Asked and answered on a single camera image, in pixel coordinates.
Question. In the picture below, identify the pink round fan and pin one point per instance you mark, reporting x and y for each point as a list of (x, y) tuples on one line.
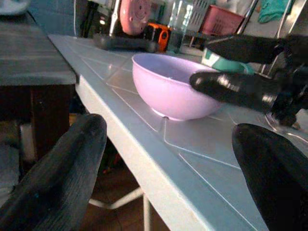
[(133, 16)]

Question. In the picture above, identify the pink plastic basket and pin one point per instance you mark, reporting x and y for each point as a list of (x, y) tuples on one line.
[(220, 21)]

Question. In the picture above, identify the teal cloth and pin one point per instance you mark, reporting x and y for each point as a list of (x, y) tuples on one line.
[(274, 10)]

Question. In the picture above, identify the white table leg frame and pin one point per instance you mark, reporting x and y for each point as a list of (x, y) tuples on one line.
[(146, 211)]

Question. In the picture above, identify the orange and black tool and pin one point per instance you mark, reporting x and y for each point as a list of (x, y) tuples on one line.
[(160, 36)]

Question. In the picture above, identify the silver metal rack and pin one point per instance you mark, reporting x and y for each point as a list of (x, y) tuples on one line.
[(247, 19)]

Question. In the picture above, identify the pink plastic bowl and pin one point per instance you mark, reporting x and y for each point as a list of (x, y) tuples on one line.
[(163, 91)]

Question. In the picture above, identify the clear plastic container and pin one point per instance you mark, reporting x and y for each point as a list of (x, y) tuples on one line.
[(179, 24)]

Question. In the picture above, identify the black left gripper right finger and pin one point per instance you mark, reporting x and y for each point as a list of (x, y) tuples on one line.
[(276, 173)]

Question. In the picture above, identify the white plastic basket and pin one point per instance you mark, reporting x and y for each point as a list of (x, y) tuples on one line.
[(201, 12)]

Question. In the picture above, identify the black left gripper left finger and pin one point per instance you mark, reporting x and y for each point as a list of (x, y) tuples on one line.
[(60, 173)]

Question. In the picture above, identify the dark wooden table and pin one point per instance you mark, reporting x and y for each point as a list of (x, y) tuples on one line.
[(31, 60)]

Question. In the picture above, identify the white plate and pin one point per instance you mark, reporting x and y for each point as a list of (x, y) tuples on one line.
[(10, 6)]

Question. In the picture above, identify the black flat tray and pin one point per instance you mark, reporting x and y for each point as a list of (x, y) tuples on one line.
[(125, 43)]

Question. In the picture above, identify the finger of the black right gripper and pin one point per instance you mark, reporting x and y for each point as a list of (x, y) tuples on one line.
[(245, 49), (240, 89)]

